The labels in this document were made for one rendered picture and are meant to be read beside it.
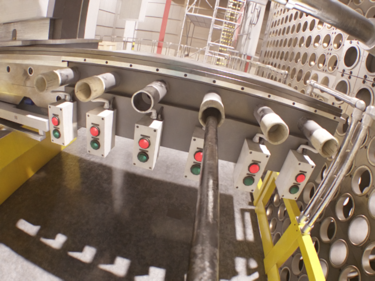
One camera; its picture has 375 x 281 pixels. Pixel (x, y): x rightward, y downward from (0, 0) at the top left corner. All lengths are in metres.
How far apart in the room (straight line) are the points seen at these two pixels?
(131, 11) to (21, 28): 0.64
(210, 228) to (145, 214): 1.19
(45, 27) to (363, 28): 1.40
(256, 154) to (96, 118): 0.50
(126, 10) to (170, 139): 0.50
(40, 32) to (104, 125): 0.63
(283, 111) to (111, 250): 1.05
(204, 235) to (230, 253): 1.12
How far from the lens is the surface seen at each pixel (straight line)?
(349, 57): 1.89
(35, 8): 0.93
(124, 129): 0.74
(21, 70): 1.06
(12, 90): 1.15
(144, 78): 0.70
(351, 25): 1.02
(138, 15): 0.79
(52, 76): 0.69
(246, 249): 1.35
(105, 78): 0.64
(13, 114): 1.04
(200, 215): 0.20
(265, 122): 0.55
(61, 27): 1.04
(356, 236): 1.99
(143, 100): 0.58
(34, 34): 1.13
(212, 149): 0.31
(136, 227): 1.29
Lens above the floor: 1.01
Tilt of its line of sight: 26 degrees down
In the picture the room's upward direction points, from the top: 12 degrees clockwise
